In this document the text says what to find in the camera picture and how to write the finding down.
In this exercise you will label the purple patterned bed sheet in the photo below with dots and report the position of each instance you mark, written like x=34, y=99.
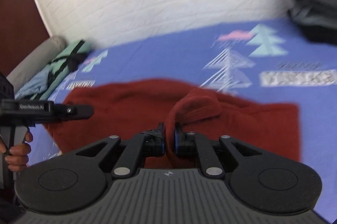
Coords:
x=268, y=62

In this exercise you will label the grey bolster pillow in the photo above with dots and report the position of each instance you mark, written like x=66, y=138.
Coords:
x=36, y=61

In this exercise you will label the light blue folded cloth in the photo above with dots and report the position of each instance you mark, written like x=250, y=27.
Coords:
x=40, y=86

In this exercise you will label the dark grey folded clothes stack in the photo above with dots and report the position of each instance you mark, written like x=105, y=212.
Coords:
x=316, y=19

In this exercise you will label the dark red wooden headboard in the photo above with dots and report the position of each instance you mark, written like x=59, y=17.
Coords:
x=22, y=30

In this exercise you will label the dark red pants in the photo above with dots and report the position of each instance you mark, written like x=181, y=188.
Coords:
x=125, y=109

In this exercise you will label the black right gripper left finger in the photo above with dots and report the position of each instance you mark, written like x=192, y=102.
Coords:
x=154, y=142

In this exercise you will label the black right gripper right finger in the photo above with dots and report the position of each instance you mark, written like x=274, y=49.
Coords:
x=184, y=142

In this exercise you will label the person left hand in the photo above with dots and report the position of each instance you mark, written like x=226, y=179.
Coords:
x=18, y=158

